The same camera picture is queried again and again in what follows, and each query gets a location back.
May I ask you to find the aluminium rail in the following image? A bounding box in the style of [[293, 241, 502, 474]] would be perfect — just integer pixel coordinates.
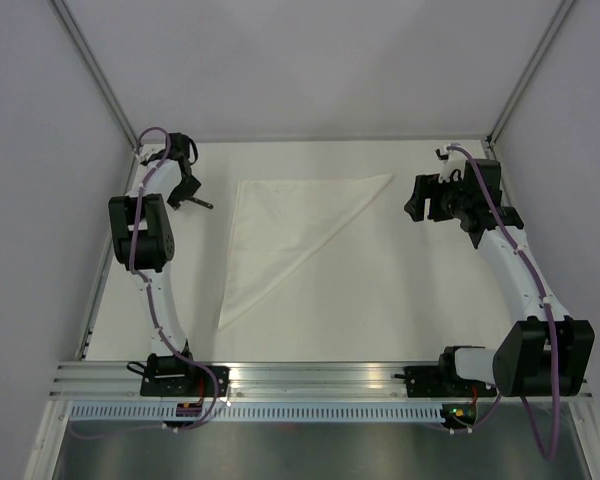
[[48, 359, 595, 401], [74, 150, 138, 361]]

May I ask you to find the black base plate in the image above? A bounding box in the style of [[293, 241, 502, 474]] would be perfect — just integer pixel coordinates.
[[140, 365, 230, 399], [403, 365, 497, 399]]

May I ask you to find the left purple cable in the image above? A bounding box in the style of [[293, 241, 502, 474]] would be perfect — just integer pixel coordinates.
[[67, 126, 231, 441]]

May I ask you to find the aluminium front rail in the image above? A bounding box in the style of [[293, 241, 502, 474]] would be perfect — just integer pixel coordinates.
[[48, 359, 595, 401]]

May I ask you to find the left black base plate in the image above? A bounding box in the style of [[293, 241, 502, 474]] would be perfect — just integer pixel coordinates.
[[140, 365, 230, 399]]

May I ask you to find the left side aluminium rail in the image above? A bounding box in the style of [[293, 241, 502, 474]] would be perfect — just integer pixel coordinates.
[[74, 150, 138, 361]]

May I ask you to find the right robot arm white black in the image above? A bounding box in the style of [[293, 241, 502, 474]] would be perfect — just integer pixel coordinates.
[[404, 159, 595, 397]]

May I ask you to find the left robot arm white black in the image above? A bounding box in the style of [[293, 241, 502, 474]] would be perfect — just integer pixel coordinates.
[[108, 132, 201, 396]]

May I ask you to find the left aluminium frame post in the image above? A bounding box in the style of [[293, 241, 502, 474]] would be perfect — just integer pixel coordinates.
[[48, 0, 137, 148]]

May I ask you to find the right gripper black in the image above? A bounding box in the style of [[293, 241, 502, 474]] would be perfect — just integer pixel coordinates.
[[404, 170, 472, 222]]

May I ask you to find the right aluminium frame post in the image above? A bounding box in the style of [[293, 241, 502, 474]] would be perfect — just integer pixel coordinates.
[[485, 0, 579, 149]]

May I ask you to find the white slotted cable duct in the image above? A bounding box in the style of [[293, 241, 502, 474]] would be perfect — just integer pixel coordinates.
[[70, 401, 443, 423]]

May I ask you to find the steel knife dark handle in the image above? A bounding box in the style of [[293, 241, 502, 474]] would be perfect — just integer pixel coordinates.
[[188, 197, 214, 210]]

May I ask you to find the white cloth napkin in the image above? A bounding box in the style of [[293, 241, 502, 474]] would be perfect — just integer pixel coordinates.
[[218, 173, 394, 330]]

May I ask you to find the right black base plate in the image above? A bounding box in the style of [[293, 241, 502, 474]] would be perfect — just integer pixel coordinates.
[[403, 365, 497, 399]]

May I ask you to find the aluminium frame post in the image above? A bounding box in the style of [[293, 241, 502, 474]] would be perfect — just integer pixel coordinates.
[[485, 0, 579, 149], [48, 0, 137, 148]]

